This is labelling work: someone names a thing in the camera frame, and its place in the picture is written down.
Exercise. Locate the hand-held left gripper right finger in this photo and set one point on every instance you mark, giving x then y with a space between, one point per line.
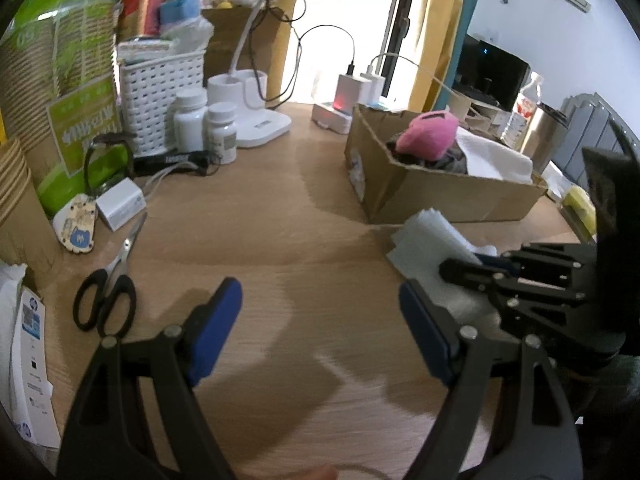
425 332

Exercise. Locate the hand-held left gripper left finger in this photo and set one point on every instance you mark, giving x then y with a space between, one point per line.
215 332

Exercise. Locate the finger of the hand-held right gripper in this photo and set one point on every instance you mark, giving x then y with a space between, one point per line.
467 272
542 260

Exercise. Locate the white paper towel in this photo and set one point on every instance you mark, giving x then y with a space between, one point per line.
430 240

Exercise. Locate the grey and pink plush toy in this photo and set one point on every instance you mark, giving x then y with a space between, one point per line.
427 135

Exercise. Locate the yellow packet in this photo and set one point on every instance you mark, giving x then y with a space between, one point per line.
580 207

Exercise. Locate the stainless steel tumbler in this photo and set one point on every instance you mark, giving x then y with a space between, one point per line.
542 135

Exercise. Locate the grey radiator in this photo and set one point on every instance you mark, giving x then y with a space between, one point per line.
595 120

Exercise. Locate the clear plastic water bottle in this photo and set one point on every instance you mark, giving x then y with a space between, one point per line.
522 107

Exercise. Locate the small white box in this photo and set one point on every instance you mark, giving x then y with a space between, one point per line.
120 205

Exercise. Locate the white printed leaflet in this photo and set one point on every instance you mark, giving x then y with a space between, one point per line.
35 360

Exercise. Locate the black monitor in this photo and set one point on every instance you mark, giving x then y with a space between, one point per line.
495 70

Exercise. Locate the short white pill bottle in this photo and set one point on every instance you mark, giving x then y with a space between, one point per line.
222 132

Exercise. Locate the white power strip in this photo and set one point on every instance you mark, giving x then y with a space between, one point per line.
330 117

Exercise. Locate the white plastic bag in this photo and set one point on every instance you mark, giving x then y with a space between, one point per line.
7 320

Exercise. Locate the white charger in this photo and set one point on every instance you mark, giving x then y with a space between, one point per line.
377 85
347 90

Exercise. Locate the tall white pill bottle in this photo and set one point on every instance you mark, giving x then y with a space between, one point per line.
190 120

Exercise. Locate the black smartwatch band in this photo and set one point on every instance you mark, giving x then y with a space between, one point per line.
107 142

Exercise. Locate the white desk lamp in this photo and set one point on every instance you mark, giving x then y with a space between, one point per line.
250 110

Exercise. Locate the stack of brown paper cups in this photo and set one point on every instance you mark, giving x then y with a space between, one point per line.
20 210

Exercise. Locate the white woven plastic basket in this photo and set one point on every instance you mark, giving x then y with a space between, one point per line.
160 95

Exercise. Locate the yellow curtain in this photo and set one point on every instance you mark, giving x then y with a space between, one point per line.
437 30

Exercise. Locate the green paper cup package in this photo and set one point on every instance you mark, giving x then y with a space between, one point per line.
60 85

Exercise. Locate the tall background cardboard box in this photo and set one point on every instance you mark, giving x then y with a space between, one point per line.
235 40

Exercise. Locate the red metal can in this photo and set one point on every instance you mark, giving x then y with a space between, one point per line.
145 12

